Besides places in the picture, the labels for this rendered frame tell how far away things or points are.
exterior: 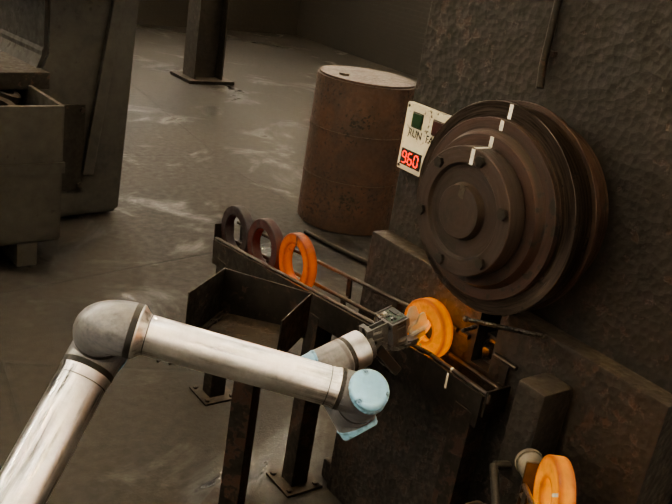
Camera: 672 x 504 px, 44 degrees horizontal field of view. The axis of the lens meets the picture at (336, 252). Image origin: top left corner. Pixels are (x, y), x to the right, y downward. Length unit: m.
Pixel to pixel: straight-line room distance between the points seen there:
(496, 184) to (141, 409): 1.69
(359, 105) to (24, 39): 1.74
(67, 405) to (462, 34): 1.26
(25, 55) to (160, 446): 2.31
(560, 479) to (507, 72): 0.94
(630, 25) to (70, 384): 1.36
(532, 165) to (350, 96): 2.97
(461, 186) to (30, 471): 1.04
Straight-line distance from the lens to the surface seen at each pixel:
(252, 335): 2.25
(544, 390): 1.84
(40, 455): 1.81
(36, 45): 4.39
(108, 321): 1.74
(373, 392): 1.76
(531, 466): 1.75
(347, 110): 4.67
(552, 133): 1.75
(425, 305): 2.08
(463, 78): 2.14
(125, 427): 2.92
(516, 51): 2.02
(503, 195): 1.72
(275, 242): 2.60
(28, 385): 3.14
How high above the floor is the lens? 1.63
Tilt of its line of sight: 21 degrees down
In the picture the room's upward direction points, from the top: 9 degrees clockwise
